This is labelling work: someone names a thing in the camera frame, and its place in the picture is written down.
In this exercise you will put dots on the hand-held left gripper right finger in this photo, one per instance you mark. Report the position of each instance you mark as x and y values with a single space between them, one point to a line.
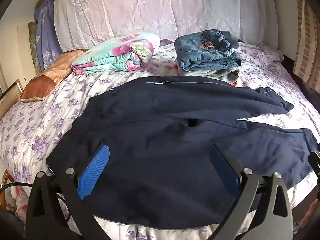
225 170

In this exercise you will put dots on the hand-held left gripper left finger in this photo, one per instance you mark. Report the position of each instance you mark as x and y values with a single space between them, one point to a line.
95 166

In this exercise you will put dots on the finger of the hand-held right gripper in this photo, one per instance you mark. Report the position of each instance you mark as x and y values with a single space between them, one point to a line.
314 161

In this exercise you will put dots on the navy blue pants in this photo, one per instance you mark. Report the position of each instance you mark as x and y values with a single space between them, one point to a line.
160 155

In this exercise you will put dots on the purple floral bed sheet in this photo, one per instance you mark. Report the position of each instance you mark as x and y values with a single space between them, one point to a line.
37 125

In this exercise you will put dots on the folded grey garment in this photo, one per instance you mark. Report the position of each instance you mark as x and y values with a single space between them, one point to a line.
222 73

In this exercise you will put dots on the orange brown pillow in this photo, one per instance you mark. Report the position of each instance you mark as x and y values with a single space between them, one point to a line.
47 77

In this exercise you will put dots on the wooden framed furniture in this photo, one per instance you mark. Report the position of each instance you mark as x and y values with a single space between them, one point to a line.
10 97

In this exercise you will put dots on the folded floral blanket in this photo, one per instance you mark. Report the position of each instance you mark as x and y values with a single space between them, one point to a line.
120 52

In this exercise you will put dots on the brick pattern curtain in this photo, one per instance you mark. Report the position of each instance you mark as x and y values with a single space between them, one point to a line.
307 42

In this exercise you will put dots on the folded blue denim jeans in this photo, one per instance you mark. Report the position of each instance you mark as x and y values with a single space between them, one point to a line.
205 52

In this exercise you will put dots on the purple patterned hanging cloth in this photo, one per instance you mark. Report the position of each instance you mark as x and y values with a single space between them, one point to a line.
46 32

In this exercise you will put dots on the lavender embroidered headboard cover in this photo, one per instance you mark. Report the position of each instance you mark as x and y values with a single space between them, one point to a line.
155 10

